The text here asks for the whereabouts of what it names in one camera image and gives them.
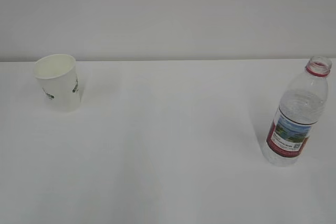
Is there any white paper cup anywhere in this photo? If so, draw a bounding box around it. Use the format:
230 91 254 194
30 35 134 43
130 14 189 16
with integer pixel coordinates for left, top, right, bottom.
34 54 80 112

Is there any clear water bottle red label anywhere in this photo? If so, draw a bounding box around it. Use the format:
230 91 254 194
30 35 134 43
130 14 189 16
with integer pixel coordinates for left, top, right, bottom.
261 56 332 167

